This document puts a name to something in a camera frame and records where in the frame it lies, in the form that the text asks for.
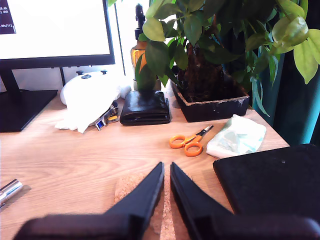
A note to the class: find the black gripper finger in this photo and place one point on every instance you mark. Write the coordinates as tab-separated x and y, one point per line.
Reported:
190	197
147	192

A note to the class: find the metallic silver laser pointer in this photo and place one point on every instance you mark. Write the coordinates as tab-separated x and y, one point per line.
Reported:
10	191

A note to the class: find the round cork coaster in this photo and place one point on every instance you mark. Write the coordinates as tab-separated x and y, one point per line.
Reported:
125	187

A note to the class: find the pale green tissue pack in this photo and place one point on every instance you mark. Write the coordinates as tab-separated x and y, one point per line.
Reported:
237	137

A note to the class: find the black flat pad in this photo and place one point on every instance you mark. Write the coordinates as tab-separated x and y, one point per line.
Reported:
270	180

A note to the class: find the black leather wallet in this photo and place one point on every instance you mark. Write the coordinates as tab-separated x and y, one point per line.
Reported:
145	110

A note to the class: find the key bunch with blue tag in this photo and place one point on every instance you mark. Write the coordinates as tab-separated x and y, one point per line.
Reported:
110	117

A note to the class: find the black square planter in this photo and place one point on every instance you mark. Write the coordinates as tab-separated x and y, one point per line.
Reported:
212	110

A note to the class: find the white crumpled plastic bag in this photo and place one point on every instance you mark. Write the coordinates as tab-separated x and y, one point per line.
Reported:
82	117

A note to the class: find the white game controller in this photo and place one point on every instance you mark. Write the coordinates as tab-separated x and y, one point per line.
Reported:
75	85

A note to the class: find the amber pump bottle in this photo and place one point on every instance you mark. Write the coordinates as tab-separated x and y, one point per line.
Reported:
137	53

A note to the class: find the dark teal curtain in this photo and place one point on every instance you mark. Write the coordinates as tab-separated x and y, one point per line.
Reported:
295	100

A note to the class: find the green leafy houseplant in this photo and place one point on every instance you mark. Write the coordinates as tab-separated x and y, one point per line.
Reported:
200	25

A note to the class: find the black Huawei computer monitor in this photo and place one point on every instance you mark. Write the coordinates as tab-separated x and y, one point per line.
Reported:
50	25

